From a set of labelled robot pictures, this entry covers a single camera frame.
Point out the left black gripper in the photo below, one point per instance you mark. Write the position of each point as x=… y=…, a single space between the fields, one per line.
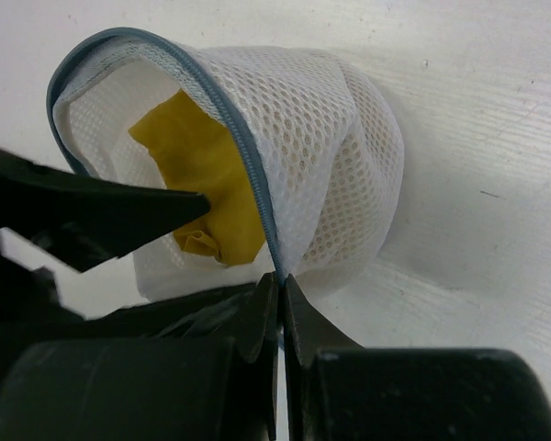
x=84 y=222

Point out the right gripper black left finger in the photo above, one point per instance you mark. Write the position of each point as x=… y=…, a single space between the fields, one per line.
x=202 y=367

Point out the yellow bra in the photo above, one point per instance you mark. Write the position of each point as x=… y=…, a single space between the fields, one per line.
x=195 y=153

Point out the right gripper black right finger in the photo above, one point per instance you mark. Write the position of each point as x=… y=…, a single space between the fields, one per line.
x=340 y=390

